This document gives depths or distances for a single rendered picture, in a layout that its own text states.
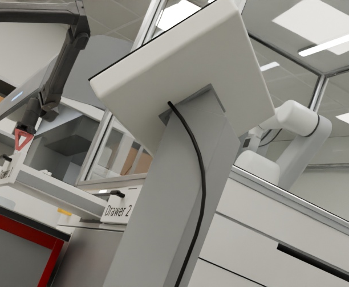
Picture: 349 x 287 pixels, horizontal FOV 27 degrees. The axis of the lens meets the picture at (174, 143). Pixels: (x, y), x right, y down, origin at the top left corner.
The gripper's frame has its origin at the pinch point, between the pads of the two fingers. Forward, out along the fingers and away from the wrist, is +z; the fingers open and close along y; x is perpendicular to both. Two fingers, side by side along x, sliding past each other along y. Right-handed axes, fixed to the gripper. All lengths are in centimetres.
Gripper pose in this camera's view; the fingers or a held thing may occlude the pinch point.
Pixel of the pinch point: (18, 148)
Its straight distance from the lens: 275.2
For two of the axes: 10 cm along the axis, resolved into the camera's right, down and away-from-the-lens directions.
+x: -9.4, -3.5, -0.3
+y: -0.8, 1.5, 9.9
